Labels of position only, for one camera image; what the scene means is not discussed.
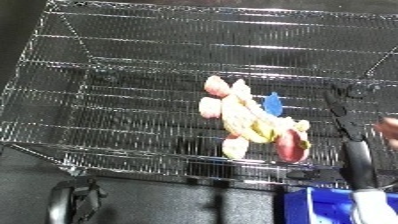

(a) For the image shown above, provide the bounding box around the person's hand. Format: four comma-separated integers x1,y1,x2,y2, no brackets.
371,116,398,150

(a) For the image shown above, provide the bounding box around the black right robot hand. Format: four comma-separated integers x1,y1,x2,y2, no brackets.
321,90,381,192

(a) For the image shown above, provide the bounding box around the pink yellow plush toy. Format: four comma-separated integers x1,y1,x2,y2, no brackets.
197,75,313,164

